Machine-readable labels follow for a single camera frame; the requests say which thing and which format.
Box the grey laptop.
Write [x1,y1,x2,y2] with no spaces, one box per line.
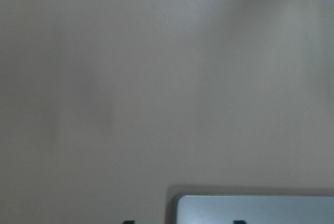
[174,195,333,223]

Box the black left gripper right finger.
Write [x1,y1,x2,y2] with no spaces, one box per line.
[233,220,246,224]

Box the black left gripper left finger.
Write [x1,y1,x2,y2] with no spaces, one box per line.
[122,220,135,224]

